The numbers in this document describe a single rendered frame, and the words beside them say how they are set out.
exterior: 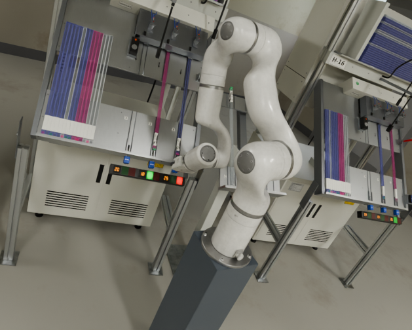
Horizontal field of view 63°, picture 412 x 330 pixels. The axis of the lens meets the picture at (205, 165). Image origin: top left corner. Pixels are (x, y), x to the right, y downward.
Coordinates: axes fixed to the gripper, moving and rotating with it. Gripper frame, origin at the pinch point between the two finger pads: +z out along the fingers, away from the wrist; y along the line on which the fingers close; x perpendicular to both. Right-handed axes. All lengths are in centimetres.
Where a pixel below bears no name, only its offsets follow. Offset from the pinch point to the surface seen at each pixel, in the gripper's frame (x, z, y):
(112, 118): 17.0, 5.1, -31.0
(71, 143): 2.3, 3.8, -44.8
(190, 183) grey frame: -3.6, 11.6, 11.0
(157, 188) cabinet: -3, 52, 6
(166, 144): 10.7, 5.1, -5.7
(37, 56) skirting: 162, 279, -101
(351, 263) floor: -34, 71, 179
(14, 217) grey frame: -29, 36, -62
